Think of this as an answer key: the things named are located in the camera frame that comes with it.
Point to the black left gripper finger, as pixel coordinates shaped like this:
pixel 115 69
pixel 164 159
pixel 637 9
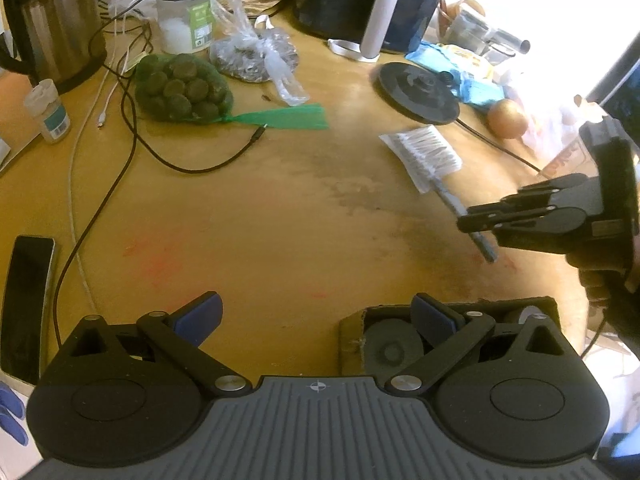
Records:
pixel 540 189
pixel 161 352
pixel 552 230
pixel 457 333

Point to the cotton swab pack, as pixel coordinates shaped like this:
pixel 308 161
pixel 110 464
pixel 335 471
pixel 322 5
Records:
pixel 426 155

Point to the right human hand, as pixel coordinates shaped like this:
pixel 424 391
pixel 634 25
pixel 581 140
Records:
pixel 606 291

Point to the clear plastic bag right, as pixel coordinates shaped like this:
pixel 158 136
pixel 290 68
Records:
pixel 554 118

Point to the cardboard box with items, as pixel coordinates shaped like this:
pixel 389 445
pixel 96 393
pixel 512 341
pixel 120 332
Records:
pixel 378 341

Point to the yellow onion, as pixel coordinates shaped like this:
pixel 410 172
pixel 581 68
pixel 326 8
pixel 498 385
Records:
pixel 506 120

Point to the blue snack package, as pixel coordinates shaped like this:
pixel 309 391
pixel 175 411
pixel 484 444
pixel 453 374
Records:
pixel 481 93

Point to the black smartphone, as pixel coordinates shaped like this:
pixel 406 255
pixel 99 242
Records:
pixel 24 305

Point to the yellow snack packet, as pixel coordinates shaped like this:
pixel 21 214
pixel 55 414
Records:
pixel 467 60

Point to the black kettle base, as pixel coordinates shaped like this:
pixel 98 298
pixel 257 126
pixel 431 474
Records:
pixel 417 93

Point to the blue gloves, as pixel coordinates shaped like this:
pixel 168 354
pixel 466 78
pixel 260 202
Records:
pixel 12 414

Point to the silver foil roll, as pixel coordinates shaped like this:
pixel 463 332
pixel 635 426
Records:
pixel 470 30

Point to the green net bag of fruit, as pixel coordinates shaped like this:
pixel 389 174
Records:
pixel 185 88

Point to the cardboard tube paper towel holder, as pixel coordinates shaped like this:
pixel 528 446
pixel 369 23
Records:
pixel 370 46

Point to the small white pill bottle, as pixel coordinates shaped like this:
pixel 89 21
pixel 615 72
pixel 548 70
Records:
pixel 44 105

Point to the clear plastic bag dark contents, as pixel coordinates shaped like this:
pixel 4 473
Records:
pixel 255 52

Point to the white plastic tub green label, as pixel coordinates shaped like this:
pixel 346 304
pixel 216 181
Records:
pixel 186 26

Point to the stainless steel kettle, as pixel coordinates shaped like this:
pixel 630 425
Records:
pixel 54 39

